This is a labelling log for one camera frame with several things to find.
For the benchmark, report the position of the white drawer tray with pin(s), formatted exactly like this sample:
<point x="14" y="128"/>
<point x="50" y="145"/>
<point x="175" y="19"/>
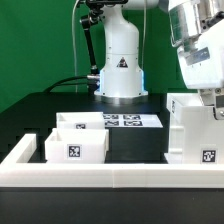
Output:
<point x="80" y="120"/>
<point x="78" y="146"/>

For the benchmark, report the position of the white front drawer tray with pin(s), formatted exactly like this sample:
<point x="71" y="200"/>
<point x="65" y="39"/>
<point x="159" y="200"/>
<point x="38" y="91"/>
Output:
<point x="78" y="146"/>

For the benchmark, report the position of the white fiducial marker sheet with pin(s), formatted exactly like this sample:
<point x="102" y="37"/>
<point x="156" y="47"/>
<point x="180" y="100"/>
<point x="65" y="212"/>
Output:
<point x="132" y="120"/>

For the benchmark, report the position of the white drawer cabinet box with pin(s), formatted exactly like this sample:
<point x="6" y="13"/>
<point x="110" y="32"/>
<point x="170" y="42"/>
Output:
<point x="195" y="136"/>

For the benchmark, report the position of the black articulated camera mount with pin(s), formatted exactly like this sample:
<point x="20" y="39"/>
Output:
<point x="90" y="36"/>

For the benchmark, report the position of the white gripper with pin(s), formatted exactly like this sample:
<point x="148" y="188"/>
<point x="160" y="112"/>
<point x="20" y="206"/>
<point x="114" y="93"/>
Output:
<point x="214" y="98"/>

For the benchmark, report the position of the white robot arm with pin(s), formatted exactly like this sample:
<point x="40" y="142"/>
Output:
<point x="197" y="32"/>

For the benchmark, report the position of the white U-shaped table fence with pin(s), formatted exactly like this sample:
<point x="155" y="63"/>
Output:
<point x="17" y="171"/>

